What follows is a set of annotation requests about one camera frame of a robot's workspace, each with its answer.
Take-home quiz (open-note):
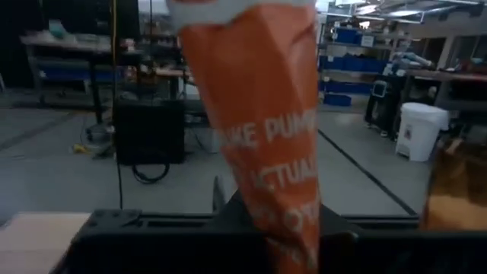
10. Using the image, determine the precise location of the wooden workbench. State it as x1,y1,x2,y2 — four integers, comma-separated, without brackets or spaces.
403,67,487,112

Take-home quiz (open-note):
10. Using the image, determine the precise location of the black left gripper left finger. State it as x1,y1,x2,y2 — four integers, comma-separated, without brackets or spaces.
212,174,268,249

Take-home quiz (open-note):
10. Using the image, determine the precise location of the orange pumpkin cereal box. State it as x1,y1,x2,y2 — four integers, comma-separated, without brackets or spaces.
166,0,321,274

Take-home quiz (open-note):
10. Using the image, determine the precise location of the black floor cabinet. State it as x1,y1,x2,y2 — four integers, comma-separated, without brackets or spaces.
113,98,186,166

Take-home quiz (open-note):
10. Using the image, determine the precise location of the white lidded trash bin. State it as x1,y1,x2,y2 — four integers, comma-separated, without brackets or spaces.
394,101,450,163

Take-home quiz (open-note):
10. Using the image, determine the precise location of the blue storage bin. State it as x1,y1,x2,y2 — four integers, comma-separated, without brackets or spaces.
323,92,353,108

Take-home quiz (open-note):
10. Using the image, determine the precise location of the black looped cable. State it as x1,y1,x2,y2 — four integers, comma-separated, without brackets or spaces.
131,162,171,186

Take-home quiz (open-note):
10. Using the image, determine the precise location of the blue bin storage shelf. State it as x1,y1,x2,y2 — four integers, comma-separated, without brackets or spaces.
317,25,391,96

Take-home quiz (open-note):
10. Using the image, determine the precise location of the grey workbench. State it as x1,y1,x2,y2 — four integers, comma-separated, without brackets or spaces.
20,30,117,123

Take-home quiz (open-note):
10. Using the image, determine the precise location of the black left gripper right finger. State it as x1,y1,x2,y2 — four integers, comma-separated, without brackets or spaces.
319,204,359,249

